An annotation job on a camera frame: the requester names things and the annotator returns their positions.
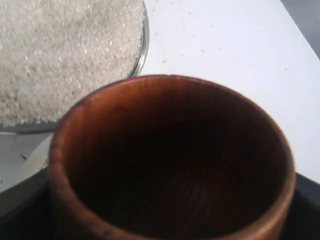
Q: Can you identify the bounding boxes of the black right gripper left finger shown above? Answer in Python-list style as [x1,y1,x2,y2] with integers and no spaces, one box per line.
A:
[0,174,56,240]

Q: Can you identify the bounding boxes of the brown wooden cup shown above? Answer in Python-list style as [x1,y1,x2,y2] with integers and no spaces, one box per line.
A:
[48,75,296,240]

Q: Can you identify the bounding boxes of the metal plate of rice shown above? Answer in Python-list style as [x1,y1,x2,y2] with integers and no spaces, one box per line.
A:
[0,0,149,135]

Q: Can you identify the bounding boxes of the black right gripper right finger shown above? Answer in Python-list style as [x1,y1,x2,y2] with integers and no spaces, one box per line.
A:
[284,173,320,240]

